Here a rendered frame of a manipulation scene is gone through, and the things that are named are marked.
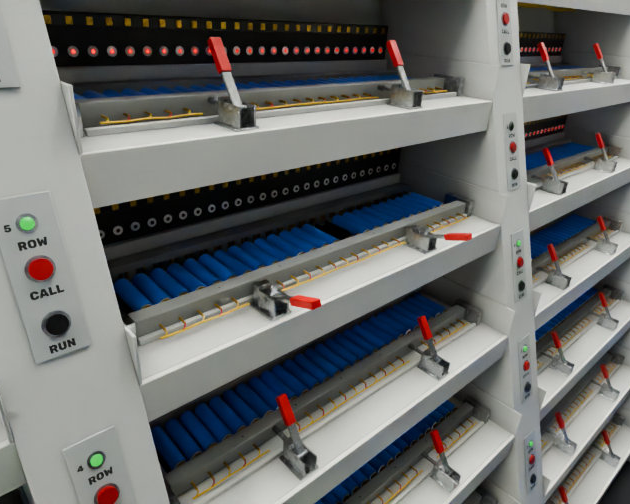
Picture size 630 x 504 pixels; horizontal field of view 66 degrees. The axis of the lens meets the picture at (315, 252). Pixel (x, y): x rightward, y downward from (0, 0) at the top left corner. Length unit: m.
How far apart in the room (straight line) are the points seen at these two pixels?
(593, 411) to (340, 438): 0.90
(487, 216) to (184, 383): 0.56
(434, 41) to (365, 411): 0.59
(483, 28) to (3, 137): 0.66
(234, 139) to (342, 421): 0.39
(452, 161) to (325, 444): 0.50
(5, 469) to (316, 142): 0.40
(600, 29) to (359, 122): 1.01
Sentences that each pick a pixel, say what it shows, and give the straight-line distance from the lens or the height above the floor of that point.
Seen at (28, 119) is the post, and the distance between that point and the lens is 0.41.
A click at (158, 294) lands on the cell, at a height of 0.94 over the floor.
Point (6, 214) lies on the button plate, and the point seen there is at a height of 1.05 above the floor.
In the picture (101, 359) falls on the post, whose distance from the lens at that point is 0.43.
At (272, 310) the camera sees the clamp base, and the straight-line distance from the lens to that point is 0.51.
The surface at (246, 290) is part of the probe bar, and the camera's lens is 0.54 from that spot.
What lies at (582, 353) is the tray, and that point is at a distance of 1.28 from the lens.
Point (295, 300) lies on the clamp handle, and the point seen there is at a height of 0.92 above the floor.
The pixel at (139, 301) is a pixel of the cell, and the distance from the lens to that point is 0.52.
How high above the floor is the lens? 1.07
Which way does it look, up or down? 13 degrees down
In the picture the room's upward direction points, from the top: 9 degrees counter-clockwise
